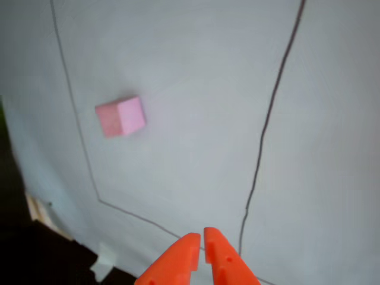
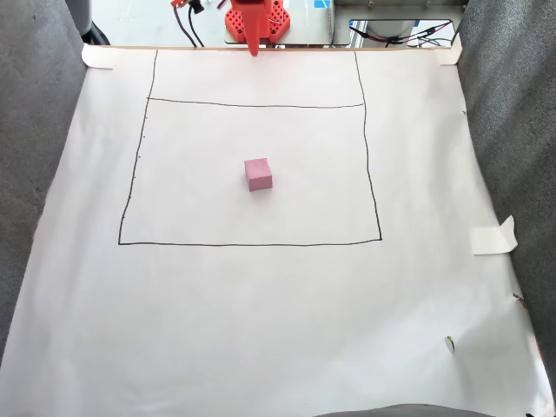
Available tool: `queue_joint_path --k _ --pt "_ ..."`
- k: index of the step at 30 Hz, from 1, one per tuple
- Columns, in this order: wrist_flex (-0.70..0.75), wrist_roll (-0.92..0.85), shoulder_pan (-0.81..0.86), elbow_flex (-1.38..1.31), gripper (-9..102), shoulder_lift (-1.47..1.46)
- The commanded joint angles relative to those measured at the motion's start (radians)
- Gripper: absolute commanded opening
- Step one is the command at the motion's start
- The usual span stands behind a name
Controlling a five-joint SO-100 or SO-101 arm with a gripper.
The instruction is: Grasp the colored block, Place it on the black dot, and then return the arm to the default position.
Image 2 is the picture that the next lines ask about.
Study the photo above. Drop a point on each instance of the pink foam block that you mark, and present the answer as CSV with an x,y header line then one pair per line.
x,y
259,176

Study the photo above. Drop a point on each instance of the blue tape strip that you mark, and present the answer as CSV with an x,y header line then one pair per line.
x,y
323,3

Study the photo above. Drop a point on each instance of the white cylinder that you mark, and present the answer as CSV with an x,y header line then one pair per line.
x,y
386,28

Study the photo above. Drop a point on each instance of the white masking tape piece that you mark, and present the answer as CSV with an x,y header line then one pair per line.
x,y
491,241
97,56
449,54

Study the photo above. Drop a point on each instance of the grey felt cloth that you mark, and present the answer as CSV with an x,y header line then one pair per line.
x,y
521,130
30,130
404,412

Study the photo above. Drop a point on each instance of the white paper sheet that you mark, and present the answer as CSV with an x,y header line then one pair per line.
x,y
278,304

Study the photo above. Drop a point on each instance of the small round white sticker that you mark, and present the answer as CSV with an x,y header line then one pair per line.
x,y
449,344

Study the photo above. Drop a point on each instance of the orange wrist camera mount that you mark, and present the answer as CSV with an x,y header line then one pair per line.
x,y
196,8

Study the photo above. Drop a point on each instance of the grey metal frame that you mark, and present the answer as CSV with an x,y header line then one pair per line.
x,y
391,11

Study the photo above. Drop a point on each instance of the dark grey post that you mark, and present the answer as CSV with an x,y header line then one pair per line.
x,y
82,17

